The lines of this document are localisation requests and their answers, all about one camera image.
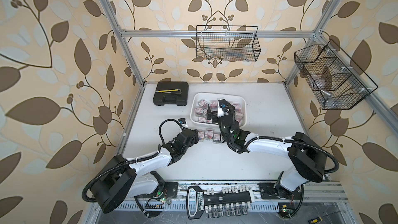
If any yellow handled screwdriver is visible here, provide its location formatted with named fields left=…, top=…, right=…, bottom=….
left=308, top=211, right=341, bottom=224

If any back wire basket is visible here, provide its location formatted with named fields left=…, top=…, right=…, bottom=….
left=195, top=24, right=261, bottom=62

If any right wire basket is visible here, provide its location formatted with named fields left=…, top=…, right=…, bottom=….
left=294, top=39, right=378, bottom=111

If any wire basket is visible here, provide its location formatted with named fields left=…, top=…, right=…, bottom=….
left=294, top=39, right=378, bottom=111
left=195, top=24, right=261, bottom=62

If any white plastic tray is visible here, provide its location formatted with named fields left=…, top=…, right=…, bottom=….
left=190, top=92, right=248, bottom=130

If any paper clip box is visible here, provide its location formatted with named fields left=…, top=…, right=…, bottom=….
left=204, top=129, right=214, bottom=141
left=212, top=132, right=222, bottom=144
left=198, top=130, right=205, bottom=141

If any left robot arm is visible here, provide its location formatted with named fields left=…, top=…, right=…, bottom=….
left=81, top=118, right=199, bottom=214

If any black tool case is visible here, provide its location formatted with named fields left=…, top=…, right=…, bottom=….
left=153, top=82, right=189, bottom=106

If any socket set holder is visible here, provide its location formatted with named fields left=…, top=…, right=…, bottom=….
left=186, top=186, right=255, bottom=220

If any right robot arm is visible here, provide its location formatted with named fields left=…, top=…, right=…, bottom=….
left=208, top=99, right=340, bottom=219

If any yellow handled hex key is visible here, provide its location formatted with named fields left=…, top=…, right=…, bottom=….
left=156, top=89, right=182, bottom=94

